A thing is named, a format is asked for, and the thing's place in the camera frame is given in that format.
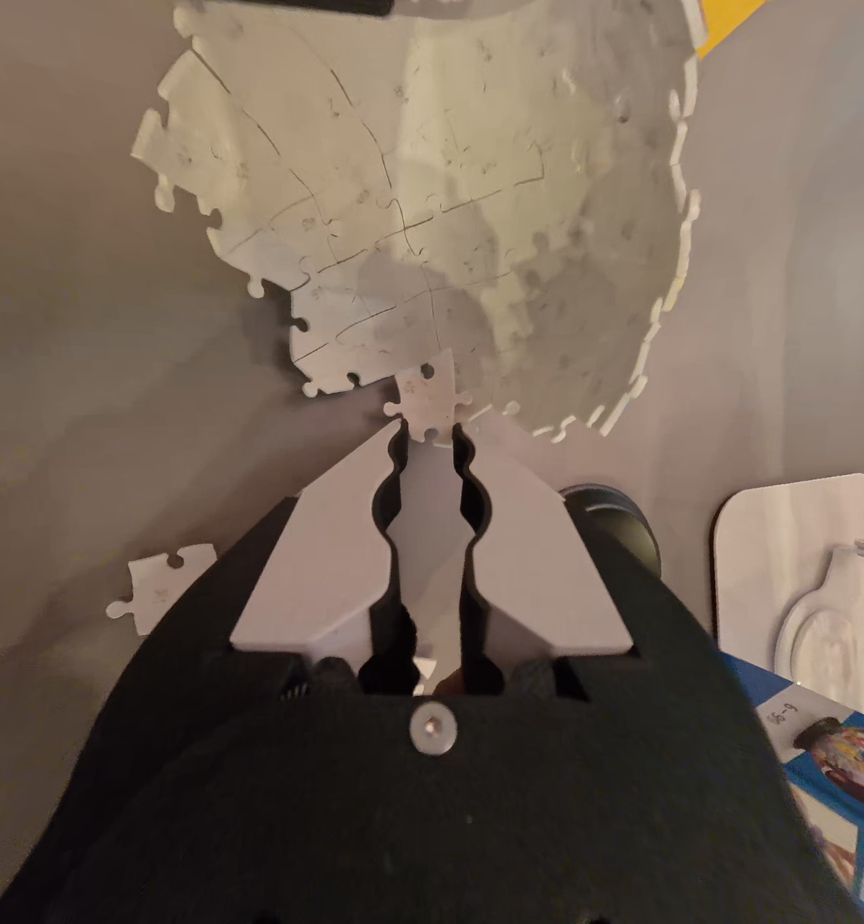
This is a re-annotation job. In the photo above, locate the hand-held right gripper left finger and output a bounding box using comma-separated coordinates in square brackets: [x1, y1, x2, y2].
[229, 420, 420, 695]

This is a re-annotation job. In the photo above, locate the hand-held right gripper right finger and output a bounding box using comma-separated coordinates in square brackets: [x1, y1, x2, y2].
[451, 424, 635, 695]

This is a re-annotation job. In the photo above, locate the white puzzle ball shell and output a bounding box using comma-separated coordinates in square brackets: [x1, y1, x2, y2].
[130, 0, 709, 443]

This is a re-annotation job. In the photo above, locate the white puzzle piece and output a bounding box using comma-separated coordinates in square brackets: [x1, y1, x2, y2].
[383, 348, 474, 445]
[106, 543, 218, 636]

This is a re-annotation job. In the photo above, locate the blue puzzle box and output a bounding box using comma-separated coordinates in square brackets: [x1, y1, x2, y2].
[721, 650, 864, 924]

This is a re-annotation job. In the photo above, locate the black bowl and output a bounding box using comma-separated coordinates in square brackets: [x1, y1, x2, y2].
[558, 482, 662, 580]

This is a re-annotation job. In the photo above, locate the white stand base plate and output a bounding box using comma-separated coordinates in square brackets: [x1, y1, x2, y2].
[713, 473, 864, 726]

